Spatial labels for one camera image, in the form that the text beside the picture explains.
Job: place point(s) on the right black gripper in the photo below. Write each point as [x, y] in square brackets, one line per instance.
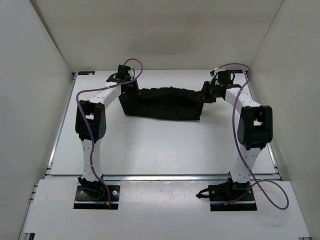
[204, 93]

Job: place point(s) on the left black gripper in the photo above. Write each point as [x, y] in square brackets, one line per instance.
[136, 92]

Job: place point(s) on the black pleated skirt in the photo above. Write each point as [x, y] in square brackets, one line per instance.
[165, 103]

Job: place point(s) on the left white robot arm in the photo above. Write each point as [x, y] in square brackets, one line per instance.
[91, 123]

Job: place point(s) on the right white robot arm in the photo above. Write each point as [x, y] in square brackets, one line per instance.
[252, 123]

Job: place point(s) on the right blue corner label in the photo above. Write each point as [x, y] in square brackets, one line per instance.
[237, 71]

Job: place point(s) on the blue corner label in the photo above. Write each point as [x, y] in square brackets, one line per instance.
[86, 73]
[237, 71]

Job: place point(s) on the left blue corner label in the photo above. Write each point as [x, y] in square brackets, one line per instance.
[86, 73]

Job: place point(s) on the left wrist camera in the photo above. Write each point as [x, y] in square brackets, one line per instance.
[131, 71]

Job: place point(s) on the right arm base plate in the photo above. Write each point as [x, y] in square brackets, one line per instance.
[229, 197]

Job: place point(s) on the aluminium table edge rail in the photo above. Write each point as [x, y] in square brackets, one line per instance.
[170, 177]

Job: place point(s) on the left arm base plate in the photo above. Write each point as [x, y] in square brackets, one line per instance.
[85, 201]

